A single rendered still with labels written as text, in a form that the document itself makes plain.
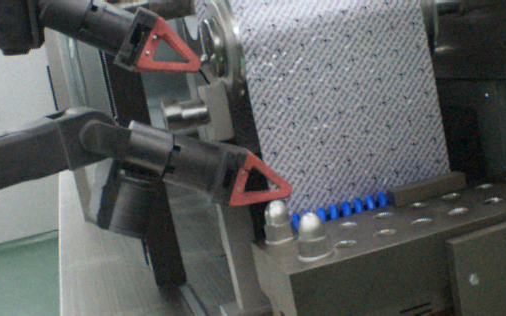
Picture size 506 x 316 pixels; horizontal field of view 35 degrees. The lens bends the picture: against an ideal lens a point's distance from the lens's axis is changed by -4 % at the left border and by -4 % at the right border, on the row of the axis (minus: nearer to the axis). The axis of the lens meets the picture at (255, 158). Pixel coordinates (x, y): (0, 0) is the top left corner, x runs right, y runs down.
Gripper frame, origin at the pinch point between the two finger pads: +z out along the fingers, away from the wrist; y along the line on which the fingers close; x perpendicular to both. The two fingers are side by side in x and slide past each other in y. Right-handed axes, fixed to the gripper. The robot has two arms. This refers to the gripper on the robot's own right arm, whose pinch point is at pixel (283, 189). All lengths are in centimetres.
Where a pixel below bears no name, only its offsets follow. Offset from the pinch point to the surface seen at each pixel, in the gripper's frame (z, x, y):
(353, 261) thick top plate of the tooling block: 2.8, -3.6, 19.9
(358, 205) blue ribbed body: 8.3, 0.8, 3.5
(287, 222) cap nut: -1.1, -2.8, 8.3
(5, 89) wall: -67, -20, -556
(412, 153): 14.6, 8.7, 0.3
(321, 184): 4.3, 1.9, 0.2
